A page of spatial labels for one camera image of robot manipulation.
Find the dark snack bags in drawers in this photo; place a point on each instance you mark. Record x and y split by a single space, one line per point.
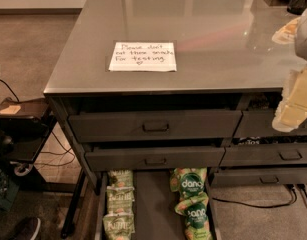
266 101

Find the top left grey drawer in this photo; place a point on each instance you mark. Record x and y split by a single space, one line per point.
154 125

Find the dark shoe with white sole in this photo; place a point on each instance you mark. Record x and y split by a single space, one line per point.
29 230

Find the top right grey drawer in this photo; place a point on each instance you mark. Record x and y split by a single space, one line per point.
258 123

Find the white handwritten paper note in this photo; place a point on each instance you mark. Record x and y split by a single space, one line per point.
143 57

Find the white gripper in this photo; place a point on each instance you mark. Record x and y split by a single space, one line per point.
305 39

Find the bottom left open drawer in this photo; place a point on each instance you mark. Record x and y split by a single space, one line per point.
153 208

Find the pale green snack bag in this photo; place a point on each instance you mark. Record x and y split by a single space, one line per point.
119 226
121 178
119 200

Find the middle right grey drawer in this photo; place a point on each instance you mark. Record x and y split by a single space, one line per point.
265 155

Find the dark grey drawer cabinet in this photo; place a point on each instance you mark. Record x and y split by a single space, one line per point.
224 54

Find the middle pale green snack bag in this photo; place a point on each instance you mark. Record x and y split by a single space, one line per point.
119 200

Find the middle left grey drawer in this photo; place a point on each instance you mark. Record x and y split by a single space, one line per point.
154 158

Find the black side cart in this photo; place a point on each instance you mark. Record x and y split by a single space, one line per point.
24 129

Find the bottom pale green snack bag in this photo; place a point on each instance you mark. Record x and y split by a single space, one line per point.
119 226

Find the grey drawer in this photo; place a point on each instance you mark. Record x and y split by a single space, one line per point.
154 125
258 123
265 155
154 158
271 176

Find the top pale green snack bag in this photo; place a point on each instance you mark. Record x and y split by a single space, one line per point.
121 178

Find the green dang chip bag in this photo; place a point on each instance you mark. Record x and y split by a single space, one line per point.
188 182
194 210

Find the bottom right grey drawer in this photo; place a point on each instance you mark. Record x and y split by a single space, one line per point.
271 176

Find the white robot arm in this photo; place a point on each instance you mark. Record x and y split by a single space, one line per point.
300 41

